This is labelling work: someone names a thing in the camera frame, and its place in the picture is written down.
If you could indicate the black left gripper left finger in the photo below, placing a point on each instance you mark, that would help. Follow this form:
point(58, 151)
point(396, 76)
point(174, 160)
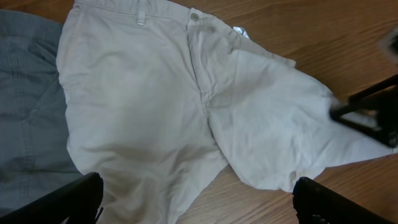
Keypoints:
point(77, 202)

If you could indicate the beige khaki shorts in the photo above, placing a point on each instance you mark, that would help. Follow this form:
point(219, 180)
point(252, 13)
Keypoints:
point(161, 97)

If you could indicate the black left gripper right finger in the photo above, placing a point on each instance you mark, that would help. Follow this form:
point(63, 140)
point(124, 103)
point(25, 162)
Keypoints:
point(316, 204)

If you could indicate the grey shorts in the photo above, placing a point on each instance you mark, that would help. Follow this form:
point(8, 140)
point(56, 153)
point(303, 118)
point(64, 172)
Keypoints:
point(34, 132)

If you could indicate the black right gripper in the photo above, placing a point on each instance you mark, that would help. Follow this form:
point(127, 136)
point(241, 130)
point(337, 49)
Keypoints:
point(380, 98)

